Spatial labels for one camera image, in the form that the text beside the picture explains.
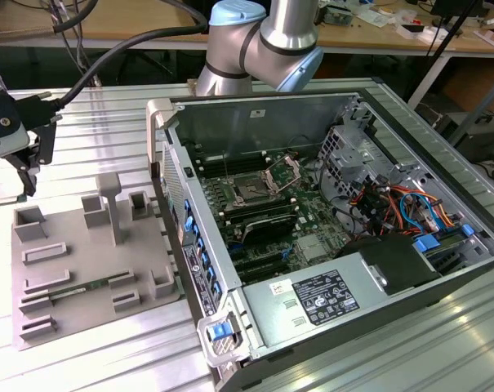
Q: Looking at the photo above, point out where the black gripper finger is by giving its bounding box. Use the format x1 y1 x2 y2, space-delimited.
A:
2 150 29 174
19 121 59 198

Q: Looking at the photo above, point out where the black RAM slot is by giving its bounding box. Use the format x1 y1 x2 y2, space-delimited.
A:
218 196 293 214
195 151 268 167
224 203 297 225
199 159 269 177

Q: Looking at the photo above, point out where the CPU socket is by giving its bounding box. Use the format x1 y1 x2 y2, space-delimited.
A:
229 175 269 206

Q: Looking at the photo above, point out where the black expansion slot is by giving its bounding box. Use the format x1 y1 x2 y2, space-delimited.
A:
232 249 287 270
236 261 291 283

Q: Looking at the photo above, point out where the grey plastic parts rack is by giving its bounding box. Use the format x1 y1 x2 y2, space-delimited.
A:
10 171 182 354

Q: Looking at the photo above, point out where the green RAM stick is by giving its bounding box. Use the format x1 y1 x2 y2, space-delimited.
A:
46 278 113 301

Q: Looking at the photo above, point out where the metal socket cover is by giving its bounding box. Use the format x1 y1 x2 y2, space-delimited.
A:
265 156 303 194

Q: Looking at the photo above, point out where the black expansion card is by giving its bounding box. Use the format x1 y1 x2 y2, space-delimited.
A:
240 214 296 248

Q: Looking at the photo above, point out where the green motherboard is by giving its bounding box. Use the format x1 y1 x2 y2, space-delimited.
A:
191 149 345 285

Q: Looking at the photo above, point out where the silver power supply unit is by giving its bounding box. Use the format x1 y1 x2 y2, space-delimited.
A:
240 251 394 348

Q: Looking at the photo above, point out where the silver chipset heatsink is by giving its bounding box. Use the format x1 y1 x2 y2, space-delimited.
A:
297 236 329 261

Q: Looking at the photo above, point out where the silver metal drive cage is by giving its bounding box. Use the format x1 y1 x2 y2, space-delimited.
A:
318 124 394 205

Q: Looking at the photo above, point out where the black fan shroud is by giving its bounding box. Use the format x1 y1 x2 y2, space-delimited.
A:
336 234 442 297

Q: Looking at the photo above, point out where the open black PC case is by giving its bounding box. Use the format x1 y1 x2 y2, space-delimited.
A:
146 87 494 392

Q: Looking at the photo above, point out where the blue plastic drive latch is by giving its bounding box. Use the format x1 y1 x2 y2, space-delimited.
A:
413 234 442 255

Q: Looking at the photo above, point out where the white small parts tray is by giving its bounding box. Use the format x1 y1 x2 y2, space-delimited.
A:
399 23 438 42

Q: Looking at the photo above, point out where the black computer tower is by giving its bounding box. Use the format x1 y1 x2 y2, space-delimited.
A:
454 122 494 164

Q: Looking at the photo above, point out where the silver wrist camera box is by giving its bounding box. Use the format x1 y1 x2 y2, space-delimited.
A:
0 93 29 163

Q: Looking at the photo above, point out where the thick black camera cable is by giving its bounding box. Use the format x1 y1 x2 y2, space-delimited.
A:
8 0 211 128

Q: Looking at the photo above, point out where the blue case handle latch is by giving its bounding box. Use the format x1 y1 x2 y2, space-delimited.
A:
211 322 233 341

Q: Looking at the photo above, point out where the orange red wire bundle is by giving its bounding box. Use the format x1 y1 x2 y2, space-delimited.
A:
350 183 464 238

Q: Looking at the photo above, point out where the wooden desk white frame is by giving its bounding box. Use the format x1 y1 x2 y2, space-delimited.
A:
0 0 494 58

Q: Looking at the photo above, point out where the blue flat wire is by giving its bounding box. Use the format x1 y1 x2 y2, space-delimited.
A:
399 191 439 234

